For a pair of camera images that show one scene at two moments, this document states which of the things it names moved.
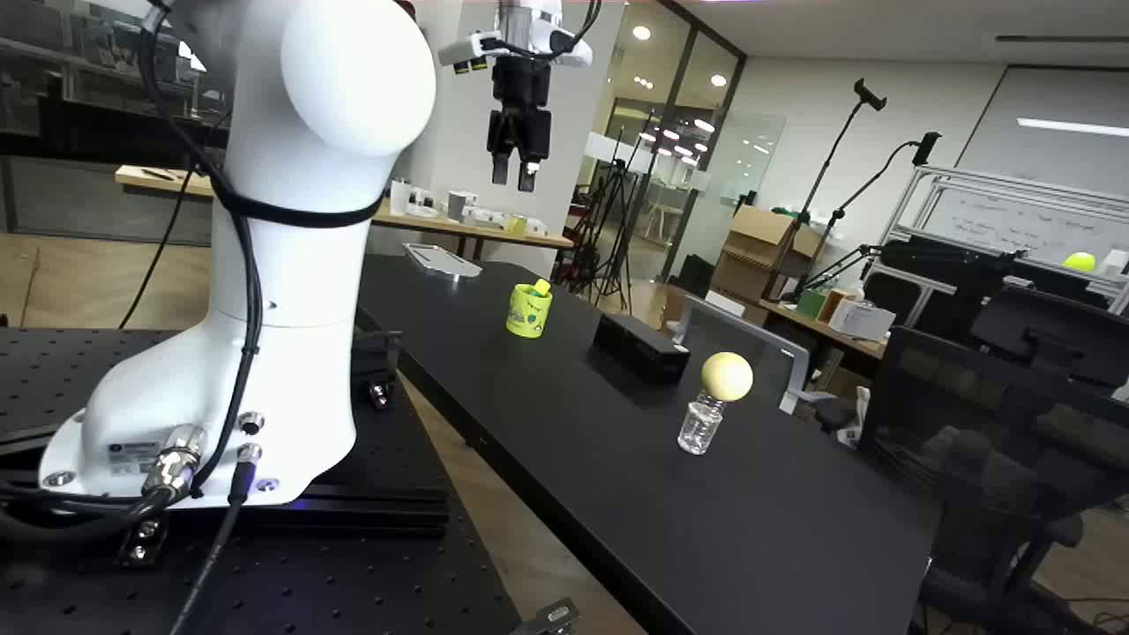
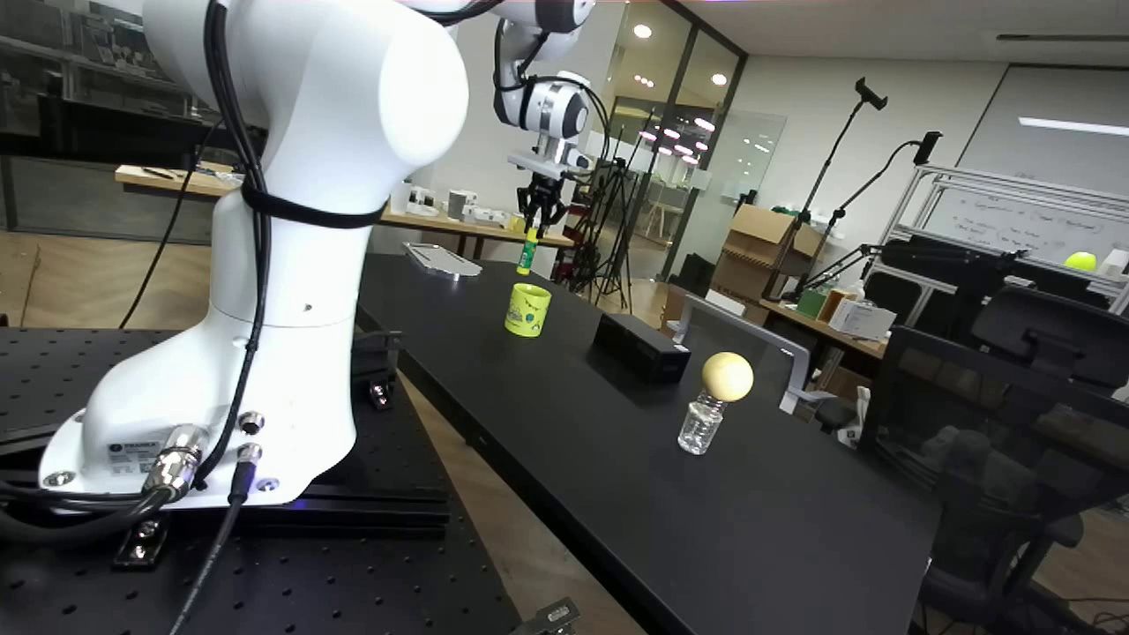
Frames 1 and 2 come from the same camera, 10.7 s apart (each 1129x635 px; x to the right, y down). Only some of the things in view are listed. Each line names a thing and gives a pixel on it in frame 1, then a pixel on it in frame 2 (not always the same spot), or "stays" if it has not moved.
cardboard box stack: x=763 y=254 stays
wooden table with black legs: x=192 y=181 stays
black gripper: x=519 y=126 -> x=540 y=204
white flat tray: x=441 y=258 stays
